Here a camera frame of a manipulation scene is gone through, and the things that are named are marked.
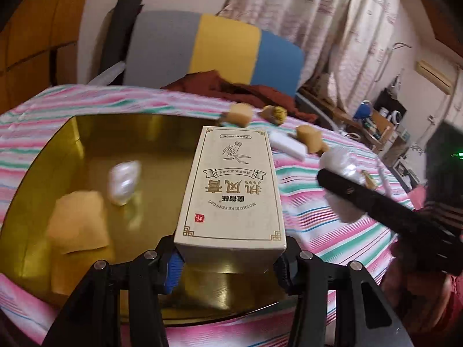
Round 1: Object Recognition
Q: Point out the pink green striped cloth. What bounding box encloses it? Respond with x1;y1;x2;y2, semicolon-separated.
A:
0;84;427;347

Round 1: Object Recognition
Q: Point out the wooden wardrobe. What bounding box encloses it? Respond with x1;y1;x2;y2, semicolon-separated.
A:
0;0;96;114

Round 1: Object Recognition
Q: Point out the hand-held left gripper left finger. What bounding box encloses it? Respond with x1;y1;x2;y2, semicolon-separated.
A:
43;236;185;347

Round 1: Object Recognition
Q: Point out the round gold tray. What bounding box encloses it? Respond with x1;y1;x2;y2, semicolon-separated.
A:
0;114;301;328

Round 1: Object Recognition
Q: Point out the yellow brown toy piece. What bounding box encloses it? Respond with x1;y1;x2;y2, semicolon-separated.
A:
262;105;288;126

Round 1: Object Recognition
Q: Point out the blue jug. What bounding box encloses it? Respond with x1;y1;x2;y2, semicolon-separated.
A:
354;101;375;121

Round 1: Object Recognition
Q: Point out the patterned beige curtain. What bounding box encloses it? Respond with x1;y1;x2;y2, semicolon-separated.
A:
217;0;420;123

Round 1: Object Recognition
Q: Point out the dark red cloth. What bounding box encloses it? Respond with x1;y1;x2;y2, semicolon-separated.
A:
163;70;319;123

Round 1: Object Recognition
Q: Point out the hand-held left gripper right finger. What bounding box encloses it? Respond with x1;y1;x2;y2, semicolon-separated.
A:
274;237;413;347

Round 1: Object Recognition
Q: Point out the black appliance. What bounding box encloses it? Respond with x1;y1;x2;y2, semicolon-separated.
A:
372;88;407;121

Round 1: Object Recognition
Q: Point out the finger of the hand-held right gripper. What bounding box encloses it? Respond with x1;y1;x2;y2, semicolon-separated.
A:
316;168;462;272

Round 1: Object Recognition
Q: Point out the person's right forearm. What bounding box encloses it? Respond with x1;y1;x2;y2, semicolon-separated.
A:
380;239;463;335

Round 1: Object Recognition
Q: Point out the beige printed carton box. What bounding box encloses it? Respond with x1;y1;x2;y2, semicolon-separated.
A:
174;126;287;273

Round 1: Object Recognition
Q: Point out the white plastic-wrapped item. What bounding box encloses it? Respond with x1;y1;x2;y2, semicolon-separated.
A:
320;148;370;223
107;160;142;207

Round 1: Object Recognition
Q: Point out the wooden desk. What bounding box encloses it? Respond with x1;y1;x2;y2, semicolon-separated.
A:
340;108;406;152

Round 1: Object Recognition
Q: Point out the white rectangular block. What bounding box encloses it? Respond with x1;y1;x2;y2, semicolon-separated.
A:
269;130;308;161

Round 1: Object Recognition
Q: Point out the pale thin stick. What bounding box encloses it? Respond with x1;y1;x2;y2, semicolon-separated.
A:
376;166;396;198

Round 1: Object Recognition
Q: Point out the wall air conditioner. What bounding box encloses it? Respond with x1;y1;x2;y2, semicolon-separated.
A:
415;60;454;95

